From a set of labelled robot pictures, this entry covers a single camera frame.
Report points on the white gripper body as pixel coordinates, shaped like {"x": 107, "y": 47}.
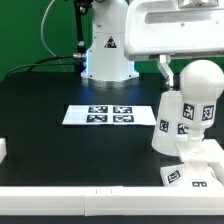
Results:
{"x": 178, "y": 28}

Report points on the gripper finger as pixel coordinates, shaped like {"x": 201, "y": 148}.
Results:
{"x": 172, "y": 80}

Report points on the white lamp bulb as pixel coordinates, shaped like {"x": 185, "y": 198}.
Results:
{"x": 201, "y": 84}

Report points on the white lamp shade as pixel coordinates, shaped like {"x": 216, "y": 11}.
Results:
{"x": 169, "y": 127}

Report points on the white lamp base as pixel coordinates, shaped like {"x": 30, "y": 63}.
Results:
{"x": 193, "y": 172}

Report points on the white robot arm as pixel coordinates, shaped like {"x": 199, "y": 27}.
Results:
{"x": 106, "y": 64}

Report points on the white marker sheet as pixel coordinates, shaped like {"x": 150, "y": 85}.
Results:
{"x": 109, "y": 115}

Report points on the white front fence rail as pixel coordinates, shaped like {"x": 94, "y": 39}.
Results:
{"x": 110, "y": 201}

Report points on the white left fence rail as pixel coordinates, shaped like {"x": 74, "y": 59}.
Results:
{"x": 3, "y": 152}

